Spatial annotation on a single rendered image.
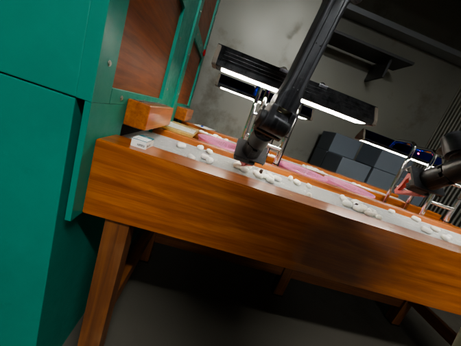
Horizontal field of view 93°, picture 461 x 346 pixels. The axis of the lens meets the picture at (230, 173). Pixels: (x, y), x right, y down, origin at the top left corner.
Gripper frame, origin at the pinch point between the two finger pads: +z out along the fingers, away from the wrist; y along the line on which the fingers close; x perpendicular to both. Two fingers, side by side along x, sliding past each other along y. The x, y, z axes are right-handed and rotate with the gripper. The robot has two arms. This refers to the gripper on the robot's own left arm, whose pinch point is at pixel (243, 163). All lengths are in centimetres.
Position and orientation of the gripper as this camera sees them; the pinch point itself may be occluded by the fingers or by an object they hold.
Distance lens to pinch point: 77.1
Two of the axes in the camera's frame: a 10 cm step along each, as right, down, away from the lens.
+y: -9.4, -3.1, -1.2
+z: -2.4, 3.9, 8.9
